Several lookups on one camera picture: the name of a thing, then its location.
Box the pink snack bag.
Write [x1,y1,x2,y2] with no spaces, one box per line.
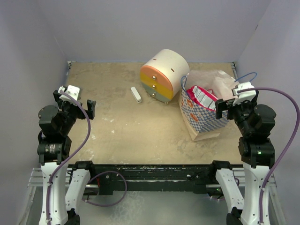
[187,85,218,111]

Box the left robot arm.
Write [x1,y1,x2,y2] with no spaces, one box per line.
[37,85,97,225]

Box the small white plastic bar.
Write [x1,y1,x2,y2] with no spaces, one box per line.
[130,87,142,103]

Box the round mini drawer cabinet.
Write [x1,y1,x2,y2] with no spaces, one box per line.
[140,49,190,104]

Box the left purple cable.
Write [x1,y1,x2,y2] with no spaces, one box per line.
[45,90,128,225]

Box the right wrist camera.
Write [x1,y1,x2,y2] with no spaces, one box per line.
[232,82,256,106]

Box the aluminium frame rail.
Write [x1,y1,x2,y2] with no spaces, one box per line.
[27,168,72,187]

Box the purple cable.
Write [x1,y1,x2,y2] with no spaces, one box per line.
[45,90,128,225]
[238,87,300,225]

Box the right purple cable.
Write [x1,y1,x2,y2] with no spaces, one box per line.
[238,87,300,225]

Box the black table front rail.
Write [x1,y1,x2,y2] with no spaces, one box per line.
[87,160,236,195]

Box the checkered paper bag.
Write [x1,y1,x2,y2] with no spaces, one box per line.
[178,69,258,142]

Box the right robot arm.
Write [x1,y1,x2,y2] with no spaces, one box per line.
[208,97,276,225]

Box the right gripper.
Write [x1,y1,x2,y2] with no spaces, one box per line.
[216,95,257,135]

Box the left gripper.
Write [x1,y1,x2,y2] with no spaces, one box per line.
[53,92,95,135]

